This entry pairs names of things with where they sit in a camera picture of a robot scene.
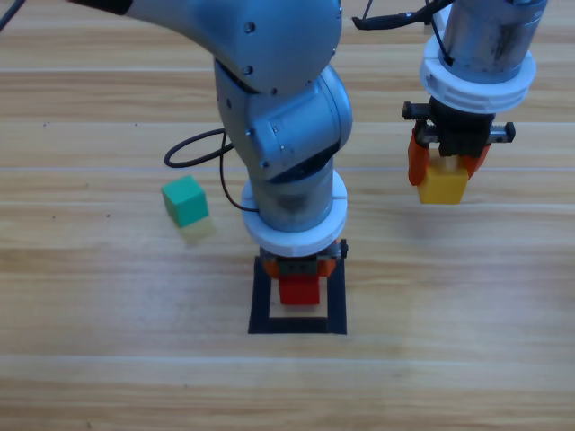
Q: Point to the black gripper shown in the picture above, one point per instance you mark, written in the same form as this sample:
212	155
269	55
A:
462	130
294	267

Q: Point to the green wooden block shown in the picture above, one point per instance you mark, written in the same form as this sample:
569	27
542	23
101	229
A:
184	199

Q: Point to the red wooden block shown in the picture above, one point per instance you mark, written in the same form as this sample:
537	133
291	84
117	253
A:
298	292

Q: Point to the yellow wooden block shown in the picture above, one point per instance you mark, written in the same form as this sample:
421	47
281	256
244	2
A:
442	188

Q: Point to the black tape square outline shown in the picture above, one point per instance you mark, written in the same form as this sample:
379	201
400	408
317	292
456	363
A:
258	310

